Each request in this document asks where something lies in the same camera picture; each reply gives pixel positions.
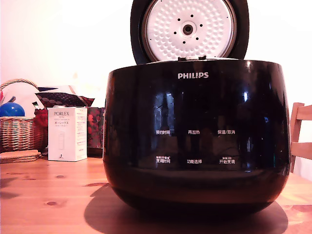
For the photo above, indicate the black rice cooker lid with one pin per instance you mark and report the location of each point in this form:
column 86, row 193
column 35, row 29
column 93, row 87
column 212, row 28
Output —
column 189, row 29

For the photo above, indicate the black Philips rice cooker body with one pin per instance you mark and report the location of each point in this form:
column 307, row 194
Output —
column 195, row 109

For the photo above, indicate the dark red floral bag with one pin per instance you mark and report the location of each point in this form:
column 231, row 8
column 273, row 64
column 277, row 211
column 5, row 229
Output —
column 95, row 129

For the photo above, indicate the white Porlex box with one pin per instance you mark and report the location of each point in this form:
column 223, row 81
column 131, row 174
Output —
column 65, row 136

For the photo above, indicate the dark dotted fabric pouch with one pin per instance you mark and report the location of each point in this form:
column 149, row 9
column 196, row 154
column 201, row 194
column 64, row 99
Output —
column 63, row 98

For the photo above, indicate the red crochet cloth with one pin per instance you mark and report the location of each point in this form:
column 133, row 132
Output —
column 41, row 119

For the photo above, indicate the white printed cloth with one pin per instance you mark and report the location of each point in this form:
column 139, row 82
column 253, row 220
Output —
column 24, row 95

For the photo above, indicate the wooden chair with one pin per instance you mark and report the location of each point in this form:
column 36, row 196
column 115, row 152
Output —
column 298, row 126

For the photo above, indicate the blue ball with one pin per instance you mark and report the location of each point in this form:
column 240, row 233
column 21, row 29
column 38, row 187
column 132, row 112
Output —
column 11, row 110

